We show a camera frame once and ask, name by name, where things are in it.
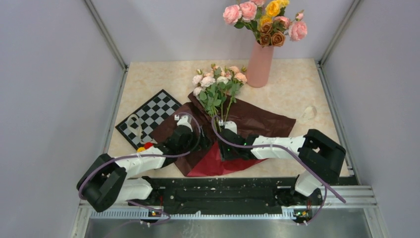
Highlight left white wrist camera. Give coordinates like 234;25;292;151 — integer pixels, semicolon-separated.
174;115;193;132

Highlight purple cable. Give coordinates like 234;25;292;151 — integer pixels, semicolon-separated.
78;112;203;227
210;116;347;226

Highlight red toy block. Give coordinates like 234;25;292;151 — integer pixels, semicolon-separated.
144;142;154;149

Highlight artificial roses in vase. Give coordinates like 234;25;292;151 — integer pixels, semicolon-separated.
222;0;308;48

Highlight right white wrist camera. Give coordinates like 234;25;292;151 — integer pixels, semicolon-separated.
218;120;238;134

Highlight black white chessboard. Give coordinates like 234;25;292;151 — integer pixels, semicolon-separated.
115;89;182;149

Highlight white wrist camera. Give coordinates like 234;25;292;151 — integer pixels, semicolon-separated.
174;115;193;132
218;120;238;134

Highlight dark red wrapping paper sheet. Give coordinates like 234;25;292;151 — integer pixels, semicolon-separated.
174;93;296;177

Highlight pink ceramic vase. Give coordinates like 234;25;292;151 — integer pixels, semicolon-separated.
246;42;274;88

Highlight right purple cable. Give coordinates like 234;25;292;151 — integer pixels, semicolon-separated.
210;116;347;226

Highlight red paper flower bouquet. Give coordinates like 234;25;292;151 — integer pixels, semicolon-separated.
192;63;248;122

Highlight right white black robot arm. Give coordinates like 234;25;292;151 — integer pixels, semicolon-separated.
216;129;346;204

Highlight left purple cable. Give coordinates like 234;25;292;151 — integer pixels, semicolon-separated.
78;112;203;227

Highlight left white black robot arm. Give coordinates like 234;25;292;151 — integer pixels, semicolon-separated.
76;125;210;212

